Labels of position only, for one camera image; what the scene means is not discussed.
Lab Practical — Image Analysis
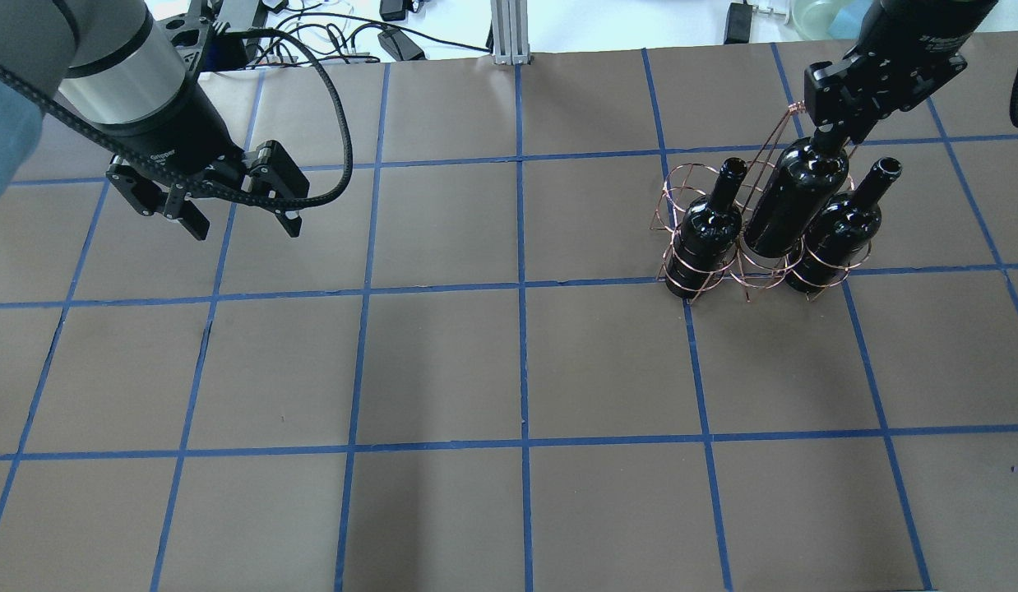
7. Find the dark wine bottle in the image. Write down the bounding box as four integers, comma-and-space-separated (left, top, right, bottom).
743, 125, 849, 259

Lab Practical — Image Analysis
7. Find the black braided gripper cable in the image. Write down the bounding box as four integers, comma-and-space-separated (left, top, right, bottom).
0, 29, 354, 210

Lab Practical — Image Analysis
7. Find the aluminium frame post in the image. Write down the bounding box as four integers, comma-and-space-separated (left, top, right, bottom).
490, 0, 532, 65

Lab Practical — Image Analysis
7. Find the green glass bowl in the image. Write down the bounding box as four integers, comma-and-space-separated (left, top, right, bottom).
789, 1, 872, 40

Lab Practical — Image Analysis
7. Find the copper wire wine basket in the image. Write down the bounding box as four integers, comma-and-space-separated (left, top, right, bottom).
651, 101, 868, 303

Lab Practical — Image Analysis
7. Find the dark bottle in basket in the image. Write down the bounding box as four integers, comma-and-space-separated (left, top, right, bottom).
664, 157, 748, 301
784, 156, 903, 295

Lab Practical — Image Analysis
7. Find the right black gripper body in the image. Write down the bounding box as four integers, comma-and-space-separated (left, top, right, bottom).
803, 1, 997, 132

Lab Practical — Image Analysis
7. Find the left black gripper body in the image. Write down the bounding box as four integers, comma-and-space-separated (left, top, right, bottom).
106, 82, 243, 176

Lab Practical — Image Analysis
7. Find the black power adapter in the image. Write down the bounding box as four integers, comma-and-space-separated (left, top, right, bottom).
377, 29, 427, 62

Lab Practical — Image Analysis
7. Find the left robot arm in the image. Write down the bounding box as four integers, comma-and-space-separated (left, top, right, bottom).
0, 1, 314, 240

